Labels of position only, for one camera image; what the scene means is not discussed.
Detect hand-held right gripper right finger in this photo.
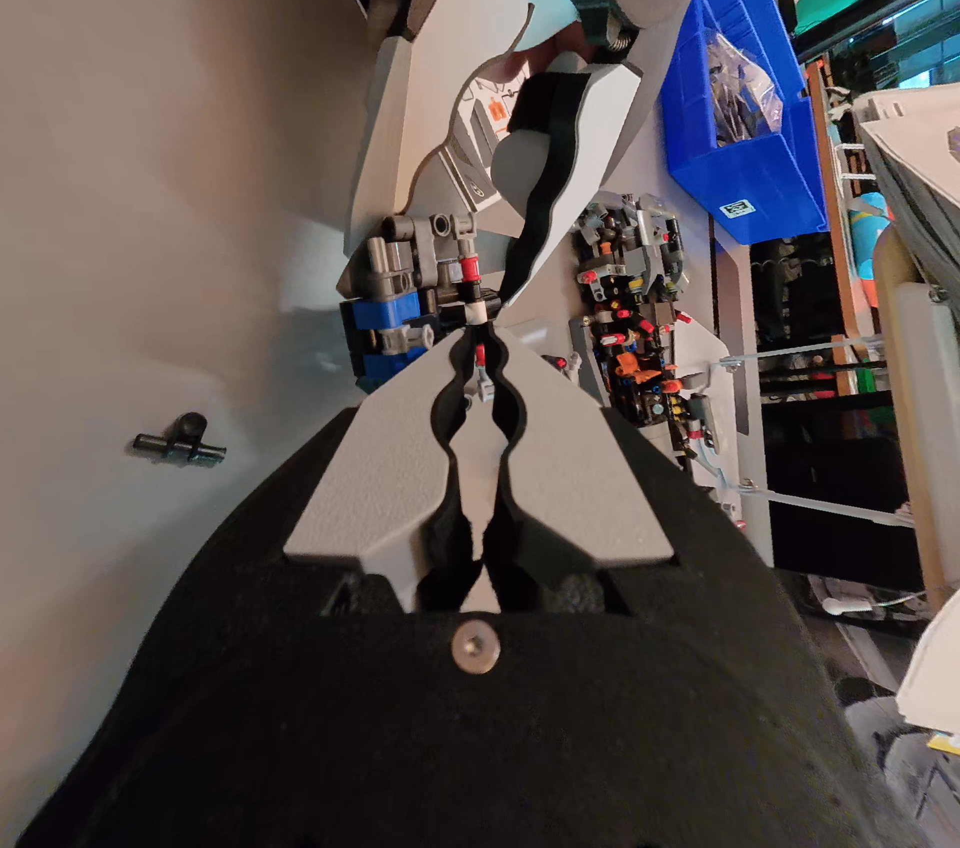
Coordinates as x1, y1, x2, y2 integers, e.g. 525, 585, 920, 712
480, 327, 675, 613

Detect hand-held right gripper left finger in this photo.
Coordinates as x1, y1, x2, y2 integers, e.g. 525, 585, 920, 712
283, 329, 486, 613

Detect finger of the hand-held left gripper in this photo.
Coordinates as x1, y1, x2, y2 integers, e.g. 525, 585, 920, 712
336, 0, 535, 290
493, 55, 646, 311

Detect black lego beam assembly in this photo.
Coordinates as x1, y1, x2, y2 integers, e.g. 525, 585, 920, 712
538, 349, 587, 386

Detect grey blue lego wing assembly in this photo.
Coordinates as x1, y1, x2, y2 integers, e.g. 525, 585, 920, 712
337, 212, 527, 415

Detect lego sticker sheet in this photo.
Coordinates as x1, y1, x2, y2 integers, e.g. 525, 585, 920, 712
311, 0, 546, 216

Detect large lego car chassis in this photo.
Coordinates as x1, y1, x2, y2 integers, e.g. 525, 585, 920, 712
566, 192, 728, 471

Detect black lego connector piece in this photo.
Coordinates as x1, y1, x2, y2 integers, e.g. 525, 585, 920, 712
132, 411, 228, 467

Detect lego instruction booklet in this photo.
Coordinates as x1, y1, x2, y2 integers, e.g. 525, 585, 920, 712
855, 87, 960, 311

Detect person's left hand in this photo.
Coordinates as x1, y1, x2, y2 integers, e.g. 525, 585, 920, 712
372, 0, 413, 40

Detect clear plastic parts bags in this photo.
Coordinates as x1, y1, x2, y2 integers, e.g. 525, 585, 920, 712
705, 31, 786, 149

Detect blue storage bin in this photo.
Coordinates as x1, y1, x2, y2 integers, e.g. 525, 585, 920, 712
660, 0, 831, 246

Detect white book stand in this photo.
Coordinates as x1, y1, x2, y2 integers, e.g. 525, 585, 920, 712
660, 218, 960, 614

